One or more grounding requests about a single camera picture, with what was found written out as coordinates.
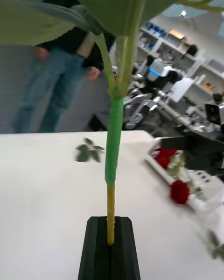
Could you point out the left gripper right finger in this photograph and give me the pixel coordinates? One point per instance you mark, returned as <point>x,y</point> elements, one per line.
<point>123,249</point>

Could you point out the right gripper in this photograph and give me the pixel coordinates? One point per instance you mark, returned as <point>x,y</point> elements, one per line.
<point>205,153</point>

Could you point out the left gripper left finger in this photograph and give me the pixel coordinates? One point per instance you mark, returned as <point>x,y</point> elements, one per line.
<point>96,249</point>

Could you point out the red artificial rose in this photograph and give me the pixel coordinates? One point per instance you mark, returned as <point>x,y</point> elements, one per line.
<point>179,191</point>
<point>164,156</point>

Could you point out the pale blue artificial flower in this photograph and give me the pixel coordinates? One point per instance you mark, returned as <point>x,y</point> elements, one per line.
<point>114,144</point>

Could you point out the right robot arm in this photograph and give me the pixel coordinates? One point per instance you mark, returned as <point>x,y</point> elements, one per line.
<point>163,108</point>

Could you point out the person's hand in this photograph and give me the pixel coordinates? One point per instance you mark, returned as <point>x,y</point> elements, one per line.
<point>93,73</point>

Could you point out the shallow white box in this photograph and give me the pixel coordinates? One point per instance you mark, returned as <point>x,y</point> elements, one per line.
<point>198,204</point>

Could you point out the pale grey robot torso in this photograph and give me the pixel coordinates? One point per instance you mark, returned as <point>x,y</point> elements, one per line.
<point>158,70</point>

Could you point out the loose green leaf twig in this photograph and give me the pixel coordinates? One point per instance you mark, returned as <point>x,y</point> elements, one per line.
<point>89,150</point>
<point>217,245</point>

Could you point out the white shelf with goods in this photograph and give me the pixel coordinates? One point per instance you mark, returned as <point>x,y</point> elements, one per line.
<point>186,51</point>

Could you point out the person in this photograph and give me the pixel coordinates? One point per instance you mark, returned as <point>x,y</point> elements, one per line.
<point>58,79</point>

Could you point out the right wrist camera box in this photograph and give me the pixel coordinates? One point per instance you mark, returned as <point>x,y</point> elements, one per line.
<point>214,112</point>

